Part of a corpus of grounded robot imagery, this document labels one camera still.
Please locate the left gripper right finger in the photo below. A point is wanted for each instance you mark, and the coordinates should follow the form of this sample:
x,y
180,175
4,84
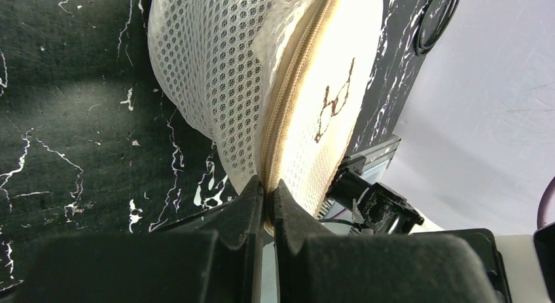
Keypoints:
x,y
316,265

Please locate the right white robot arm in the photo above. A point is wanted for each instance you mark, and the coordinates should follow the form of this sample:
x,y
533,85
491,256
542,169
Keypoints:
x,y
520,267

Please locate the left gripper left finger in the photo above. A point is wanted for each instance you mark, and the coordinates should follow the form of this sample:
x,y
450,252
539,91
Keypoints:
x,y
218,262

